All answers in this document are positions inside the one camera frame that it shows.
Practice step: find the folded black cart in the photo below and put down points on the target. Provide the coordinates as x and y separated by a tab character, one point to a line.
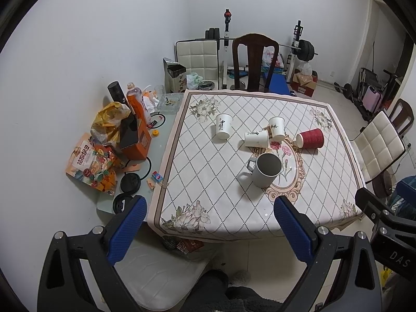
380	81

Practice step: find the small blue packet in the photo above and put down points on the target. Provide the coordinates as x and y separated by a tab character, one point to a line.
157	176

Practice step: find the open carton by wall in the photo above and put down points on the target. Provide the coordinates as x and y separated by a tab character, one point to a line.
175	76

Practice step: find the cardboard box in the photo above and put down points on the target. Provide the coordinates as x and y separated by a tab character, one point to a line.
304	84

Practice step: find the glass ashtray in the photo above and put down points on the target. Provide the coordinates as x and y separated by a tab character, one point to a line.
169	104

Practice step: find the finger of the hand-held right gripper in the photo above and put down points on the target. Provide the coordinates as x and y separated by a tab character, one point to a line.
369	203
407	185

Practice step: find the red packet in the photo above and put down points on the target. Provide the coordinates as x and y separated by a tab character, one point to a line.
187	245

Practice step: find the white seat cushion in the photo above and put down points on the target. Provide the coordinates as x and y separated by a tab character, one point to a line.
162	276

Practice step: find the white barbell rack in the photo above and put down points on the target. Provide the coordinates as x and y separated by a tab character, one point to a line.
296	55

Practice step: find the orange carton box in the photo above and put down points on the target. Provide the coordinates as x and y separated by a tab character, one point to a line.
139	143

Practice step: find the black round lid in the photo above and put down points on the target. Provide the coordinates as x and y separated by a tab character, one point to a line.
122	203
130	182

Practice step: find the orange drink bottle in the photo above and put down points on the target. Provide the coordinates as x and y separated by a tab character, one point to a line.
138	105

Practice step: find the white plastic bag red print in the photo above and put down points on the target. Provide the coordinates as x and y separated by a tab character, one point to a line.
271	59

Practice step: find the barbell with black plates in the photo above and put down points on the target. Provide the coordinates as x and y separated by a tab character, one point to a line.
307	50

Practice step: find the white padded chair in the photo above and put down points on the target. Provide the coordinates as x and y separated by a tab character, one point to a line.
196	55
378	146

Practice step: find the black cylindrical bottle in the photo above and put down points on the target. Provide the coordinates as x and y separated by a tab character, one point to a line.
117	92

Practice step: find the floral printed tablecloth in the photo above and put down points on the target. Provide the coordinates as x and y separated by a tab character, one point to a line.
227	182

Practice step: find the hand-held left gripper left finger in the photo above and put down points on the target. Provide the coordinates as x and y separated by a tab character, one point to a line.
126	230

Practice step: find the white padded chair back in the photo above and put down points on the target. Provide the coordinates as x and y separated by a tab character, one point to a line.
196	55

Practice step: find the black dumbbell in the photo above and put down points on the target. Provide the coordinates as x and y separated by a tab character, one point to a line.
345	89

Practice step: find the pink suitcase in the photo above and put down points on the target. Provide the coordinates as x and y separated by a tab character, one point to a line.
373	99

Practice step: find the dark wooden chair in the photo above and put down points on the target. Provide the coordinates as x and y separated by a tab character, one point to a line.
403	110
255	48

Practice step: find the red ribbed paper cup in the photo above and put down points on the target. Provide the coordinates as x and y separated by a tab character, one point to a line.
312	138

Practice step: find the person's dark trouser leg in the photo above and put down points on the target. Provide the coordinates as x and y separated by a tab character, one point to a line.
227	294

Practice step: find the blue exercise bench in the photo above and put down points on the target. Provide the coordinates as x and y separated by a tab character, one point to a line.
278	84

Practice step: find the dark round dish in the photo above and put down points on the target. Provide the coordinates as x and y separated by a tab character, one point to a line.
207	85

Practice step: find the white paper cup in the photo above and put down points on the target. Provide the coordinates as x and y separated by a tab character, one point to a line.
256	138
223	126
278	129

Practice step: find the clear drinking glass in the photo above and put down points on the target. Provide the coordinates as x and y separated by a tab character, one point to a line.
158	91

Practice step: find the yellow plastic bag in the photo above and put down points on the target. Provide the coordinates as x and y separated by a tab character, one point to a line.
109	118

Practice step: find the white ceramic mug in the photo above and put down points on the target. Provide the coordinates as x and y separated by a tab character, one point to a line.
265	172

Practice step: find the colourful snack bag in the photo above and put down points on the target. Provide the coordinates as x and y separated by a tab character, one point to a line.
91	164

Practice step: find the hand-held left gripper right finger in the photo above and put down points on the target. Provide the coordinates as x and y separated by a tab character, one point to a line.
292	230

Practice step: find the green white plastic bag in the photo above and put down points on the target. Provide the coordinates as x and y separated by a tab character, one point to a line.
194	80

